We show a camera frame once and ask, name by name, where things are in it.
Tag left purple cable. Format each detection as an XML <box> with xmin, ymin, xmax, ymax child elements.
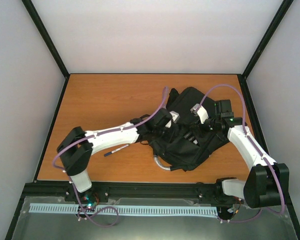
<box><xmin>52</xmin><ymin>86</ymin><xmax>170</xmax><ymax>227</ymax></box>

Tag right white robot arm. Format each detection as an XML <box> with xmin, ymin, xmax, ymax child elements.
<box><xmin>191</xmin><ymin>99</ymin><xmax>289</xmax><ymax>209</ymax></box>

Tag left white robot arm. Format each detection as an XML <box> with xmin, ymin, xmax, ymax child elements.
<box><xmin>53</xmin><ymin>108</ymin><xmax>180</xmax><ymax>202</ymax></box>

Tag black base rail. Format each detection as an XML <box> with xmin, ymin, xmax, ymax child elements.
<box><xmin>21</xmin><ymin>181</ymin><xmax>236</xmax><ymax>206</ymax></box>

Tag black frame post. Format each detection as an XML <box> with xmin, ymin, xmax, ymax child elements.
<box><xmin>241</xmin><ymin>0</ymin><xmax>295</xmax><ymax>78</ymax></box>
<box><xmin>21</xmin><ymin>0</ymin><xmax>71</xmax><ymax>79</ymax></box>

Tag green black highlighter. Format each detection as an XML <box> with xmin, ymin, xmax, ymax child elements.
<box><xmin>184</xmin><ymin>133</ymin><xmax>193</xmax><ymax>140</ymax></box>

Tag black student backpack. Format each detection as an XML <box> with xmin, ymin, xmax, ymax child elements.
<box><xmin>146</xmin><ymin>87</ymin><xmax>229</xmax><ymax>171</ymax></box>

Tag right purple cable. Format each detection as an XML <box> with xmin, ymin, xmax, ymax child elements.
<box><xmin>191</xmin><ymin>84</ymin><xmax>286</xmax><ymax>225</ymax></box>

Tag purple cable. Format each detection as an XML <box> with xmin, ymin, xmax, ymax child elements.
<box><xmin>191</xmin><ymin>84</ymin><xmax>286</xmax><ymax>225</ymax></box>
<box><xmin>52</xmin><ymin>86</ymin><xmax>170</xmax><ymax>227</ymax></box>

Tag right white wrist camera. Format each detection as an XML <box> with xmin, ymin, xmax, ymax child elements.
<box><xmin>190</xmin><ymin>103</ymin><xmax>209</xmax><ymax>124</ymax></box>

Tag left black frame post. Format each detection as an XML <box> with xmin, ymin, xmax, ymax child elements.
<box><xmin>21</xmin><ymin>0</ymin><xmax>71</xmax><ymax>79</ymax></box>

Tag blue white marker pen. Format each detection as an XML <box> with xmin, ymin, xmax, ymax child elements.
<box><xmin>103</xmin><ymin>144</ymin><xmax>130</xmax><ymax>157</ymax></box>

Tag light blue cable duct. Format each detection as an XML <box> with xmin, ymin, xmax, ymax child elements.
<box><xmin>28</xmin><ymin>203</ymin><xmax>218</xmax><ymax>218</ymax></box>

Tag right black frame post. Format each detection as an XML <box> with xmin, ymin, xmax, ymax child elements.
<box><xmin>241</xmin><ymin>0</ymin><xmax>295</xmax><ymax>78</ymax></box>

